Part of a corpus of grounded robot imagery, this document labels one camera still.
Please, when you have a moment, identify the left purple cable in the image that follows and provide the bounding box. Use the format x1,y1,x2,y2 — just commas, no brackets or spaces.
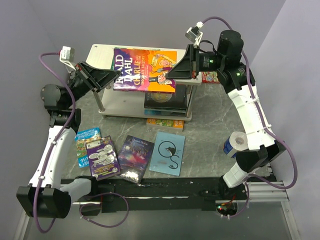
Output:
32,51,77,234

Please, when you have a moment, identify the orange Treehouse book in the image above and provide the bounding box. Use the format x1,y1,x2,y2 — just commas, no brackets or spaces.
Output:
146,118,184,132

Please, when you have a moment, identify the light blue cat book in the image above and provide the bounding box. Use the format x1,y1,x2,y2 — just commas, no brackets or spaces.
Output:
149,131,185,177

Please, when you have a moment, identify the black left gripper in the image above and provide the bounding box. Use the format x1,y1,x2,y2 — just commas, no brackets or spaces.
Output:
65,61,122,108

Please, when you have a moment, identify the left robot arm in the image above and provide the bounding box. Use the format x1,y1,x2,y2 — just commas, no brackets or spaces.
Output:
16,61,121,219

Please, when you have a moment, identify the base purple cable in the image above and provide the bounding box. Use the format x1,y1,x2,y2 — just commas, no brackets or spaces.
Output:
79,194,130,228

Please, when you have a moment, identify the red picture book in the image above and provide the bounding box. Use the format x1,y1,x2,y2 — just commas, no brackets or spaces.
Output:
201,71,220,84

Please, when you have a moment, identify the white two-tier shelf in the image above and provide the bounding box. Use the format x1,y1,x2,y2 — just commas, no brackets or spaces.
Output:
86,43,202,121

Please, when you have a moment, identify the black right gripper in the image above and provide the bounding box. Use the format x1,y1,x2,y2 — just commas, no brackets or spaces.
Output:
164,44,225,80

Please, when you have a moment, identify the purple comic paperback book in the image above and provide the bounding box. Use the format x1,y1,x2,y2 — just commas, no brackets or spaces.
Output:
86,136,121,181

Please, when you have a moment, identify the blue 26-Storey Treehouse book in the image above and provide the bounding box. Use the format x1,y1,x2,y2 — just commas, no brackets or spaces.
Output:
74,127,101,168

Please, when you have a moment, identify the black Moon and Sixpence book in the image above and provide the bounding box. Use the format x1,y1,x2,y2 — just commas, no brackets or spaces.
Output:
144,85,188,110

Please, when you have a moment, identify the green Treehouse book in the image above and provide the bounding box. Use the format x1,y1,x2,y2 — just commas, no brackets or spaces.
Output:
111,48,125,71

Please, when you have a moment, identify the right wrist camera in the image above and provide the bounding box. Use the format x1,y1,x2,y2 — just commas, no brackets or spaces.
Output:
185,21,204,47

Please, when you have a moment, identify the Roald Dahl Charlie book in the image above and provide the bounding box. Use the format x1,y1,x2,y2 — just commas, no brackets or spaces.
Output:
111,48,178,94

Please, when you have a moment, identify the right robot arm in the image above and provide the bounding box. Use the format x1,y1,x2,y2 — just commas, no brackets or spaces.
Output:
166,29,285,200

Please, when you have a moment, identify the dark purple Crusoe book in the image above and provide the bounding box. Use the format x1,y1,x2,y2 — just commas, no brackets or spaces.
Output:
118,135,155,184

